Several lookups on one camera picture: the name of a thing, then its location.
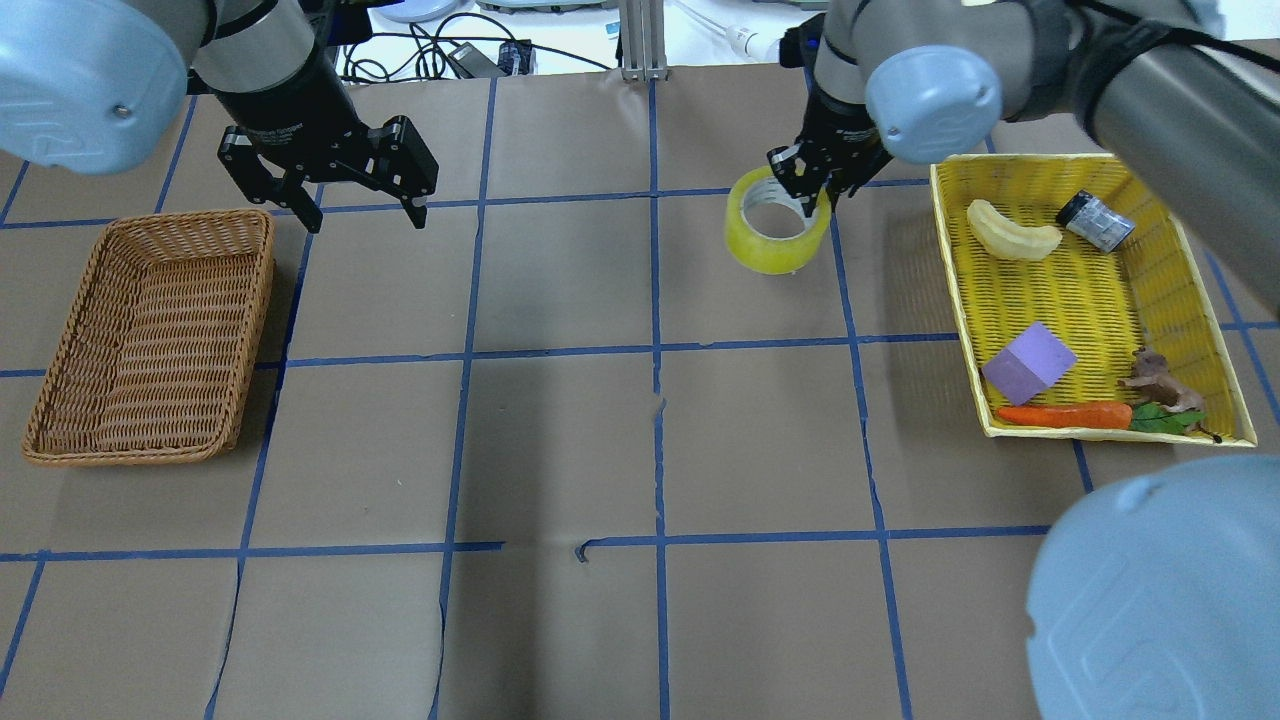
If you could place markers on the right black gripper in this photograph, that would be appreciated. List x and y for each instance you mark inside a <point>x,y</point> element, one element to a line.
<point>843,132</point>

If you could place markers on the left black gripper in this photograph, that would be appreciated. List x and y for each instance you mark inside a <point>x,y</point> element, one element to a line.
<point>288,112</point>

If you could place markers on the yellow tape roll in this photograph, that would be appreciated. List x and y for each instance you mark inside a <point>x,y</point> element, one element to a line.
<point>762,253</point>

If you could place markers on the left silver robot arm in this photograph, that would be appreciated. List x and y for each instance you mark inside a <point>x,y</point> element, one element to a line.
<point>91,86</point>

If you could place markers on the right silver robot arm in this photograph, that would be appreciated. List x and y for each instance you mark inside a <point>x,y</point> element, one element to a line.
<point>1156,597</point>

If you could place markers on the white light bulb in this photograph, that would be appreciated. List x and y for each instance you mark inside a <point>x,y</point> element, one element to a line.
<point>753,45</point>

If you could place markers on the black power adapter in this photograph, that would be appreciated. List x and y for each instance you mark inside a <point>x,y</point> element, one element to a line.
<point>468,62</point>

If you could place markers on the yellow toy banana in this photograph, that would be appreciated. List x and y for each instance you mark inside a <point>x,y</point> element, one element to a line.
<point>1008,240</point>

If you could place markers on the brown wicker basket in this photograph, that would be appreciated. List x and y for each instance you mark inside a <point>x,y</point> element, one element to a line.
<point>157,356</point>

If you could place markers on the purple foam cube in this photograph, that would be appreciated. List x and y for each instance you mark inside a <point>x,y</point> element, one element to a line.
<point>1028,365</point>

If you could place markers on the black silver battery can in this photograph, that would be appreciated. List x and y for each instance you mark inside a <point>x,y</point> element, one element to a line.
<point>1087,215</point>

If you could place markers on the yellow woven basket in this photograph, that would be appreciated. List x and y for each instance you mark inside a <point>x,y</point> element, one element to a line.
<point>1148,293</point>

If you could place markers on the orange toy carrot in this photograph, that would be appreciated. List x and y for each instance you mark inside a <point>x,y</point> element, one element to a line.
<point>1101,415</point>

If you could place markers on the brown toy animal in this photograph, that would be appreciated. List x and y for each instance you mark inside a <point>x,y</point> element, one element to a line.
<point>1151,376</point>

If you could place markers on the green toy leaf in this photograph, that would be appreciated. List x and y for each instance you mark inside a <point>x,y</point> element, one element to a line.
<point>1156,418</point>

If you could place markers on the aluminium frame post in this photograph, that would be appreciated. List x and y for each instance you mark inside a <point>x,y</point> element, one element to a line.
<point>643,41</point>

